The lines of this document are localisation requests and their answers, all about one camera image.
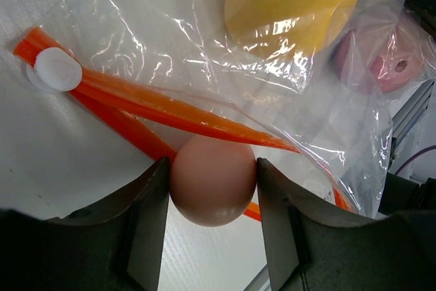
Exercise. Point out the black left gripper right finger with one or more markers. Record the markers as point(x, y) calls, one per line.
point(311, 244)

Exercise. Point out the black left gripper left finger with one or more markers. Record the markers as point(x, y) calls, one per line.
point(115, 243)

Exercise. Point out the fake pink peach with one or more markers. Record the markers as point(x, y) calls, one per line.
point(212, 181)

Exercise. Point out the clear zip top bag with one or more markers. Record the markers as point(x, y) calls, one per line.
point(159, 71)

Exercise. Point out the fake yellow lemon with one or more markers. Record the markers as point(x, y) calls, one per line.
point(284, 28)

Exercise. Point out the fake purple onion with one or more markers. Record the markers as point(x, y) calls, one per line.
point(393, 60)

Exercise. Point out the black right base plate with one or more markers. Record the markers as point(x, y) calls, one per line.
point(404, 195)

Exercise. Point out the aluminium mounting rail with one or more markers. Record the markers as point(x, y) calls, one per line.
point(409, 114)

